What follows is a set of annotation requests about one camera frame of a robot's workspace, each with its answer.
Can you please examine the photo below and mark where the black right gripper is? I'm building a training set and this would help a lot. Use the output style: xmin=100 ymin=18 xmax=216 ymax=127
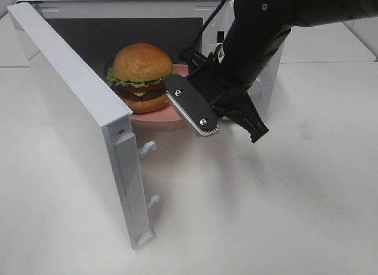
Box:
xmin=165 ymin=50 xmax=269 ymax=143

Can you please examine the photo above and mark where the pink round plate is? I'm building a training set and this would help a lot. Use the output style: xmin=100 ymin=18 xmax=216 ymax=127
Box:
xmin=102 ymin=63 xmax=191 ymax=132

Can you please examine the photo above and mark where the toy hamburger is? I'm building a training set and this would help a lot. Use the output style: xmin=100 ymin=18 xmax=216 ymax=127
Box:
xmin=106 ymin=43 xmax=174 ymax=114

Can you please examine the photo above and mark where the white microwave door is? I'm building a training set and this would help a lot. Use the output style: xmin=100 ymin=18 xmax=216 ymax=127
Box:
xmin=8 ymin=2 xmax=159 ymax=249

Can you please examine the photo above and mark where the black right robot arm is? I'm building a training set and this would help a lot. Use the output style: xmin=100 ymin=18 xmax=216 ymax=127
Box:
xmin=166 ymin=0 xmax=377 ymax=142

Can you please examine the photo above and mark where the white microwave oven body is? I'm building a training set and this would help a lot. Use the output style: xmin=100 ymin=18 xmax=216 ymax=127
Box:
xmin=7 ymin=0 xmax=284 ymax=120

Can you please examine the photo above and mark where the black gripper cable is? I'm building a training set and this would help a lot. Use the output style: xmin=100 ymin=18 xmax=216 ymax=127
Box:
xmin=178 ymin=0 xmax=234 ymax=66

